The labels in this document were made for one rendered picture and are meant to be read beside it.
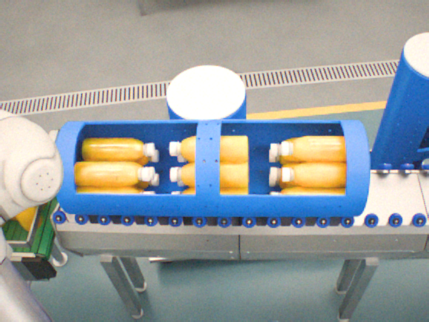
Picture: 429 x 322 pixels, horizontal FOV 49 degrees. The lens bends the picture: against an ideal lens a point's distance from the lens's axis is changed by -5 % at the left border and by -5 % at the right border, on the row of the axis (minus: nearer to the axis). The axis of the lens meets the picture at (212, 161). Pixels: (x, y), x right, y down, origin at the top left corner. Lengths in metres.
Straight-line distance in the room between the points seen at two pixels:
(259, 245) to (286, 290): 0.89
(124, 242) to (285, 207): 0.56
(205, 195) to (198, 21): 2.60
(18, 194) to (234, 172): 0.74
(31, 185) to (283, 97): 2.56
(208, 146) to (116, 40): 2.52
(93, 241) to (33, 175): 0.92
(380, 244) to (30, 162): 1.17
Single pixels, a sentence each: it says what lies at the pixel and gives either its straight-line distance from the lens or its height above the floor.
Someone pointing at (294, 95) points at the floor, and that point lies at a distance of 3.19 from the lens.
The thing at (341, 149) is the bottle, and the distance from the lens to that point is 1.37.
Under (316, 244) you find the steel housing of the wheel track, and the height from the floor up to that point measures 0.86.
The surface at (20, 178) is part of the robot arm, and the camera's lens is 0.74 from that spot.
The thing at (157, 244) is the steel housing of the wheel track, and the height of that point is 0.86.
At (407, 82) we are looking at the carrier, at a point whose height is 0.96.
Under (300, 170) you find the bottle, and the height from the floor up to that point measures 1.15.
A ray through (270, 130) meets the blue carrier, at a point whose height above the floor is 1.10.
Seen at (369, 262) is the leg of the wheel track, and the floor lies 0.63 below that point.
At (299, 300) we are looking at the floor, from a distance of 2.42.
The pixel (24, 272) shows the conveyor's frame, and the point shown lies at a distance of 1.74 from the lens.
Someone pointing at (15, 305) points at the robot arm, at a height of 1.54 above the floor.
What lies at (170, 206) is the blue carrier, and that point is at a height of 1.10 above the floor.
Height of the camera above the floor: 2.25
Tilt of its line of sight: 53 degrees down
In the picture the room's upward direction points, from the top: 5 degrees counter-clockwise
